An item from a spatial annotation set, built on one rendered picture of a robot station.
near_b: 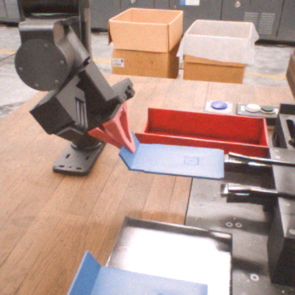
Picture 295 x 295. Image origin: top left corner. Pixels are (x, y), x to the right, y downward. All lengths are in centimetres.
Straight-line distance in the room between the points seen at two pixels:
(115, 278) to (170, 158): 19
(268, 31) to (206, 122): 428
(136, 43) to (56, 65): 237
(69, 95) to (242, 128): 44
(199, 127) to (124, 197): 26
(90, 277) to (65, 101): 21
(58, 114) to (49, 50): 7
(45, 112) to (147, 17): 289
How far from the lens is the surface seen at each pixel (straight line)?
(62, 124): 40
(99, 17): 540
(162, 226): 50
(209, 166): 50
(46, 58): 39
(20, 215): 59
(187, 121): 74
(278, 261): 46
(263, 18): 495
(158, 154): 53
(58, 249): 52
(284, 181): 52
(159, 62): 275
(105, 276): 45
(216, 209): 57
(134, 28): 272
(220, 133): 75
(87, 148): 68
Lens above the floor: 128
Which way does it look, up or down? 32 degrees down
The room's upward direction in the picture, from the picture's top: straight up
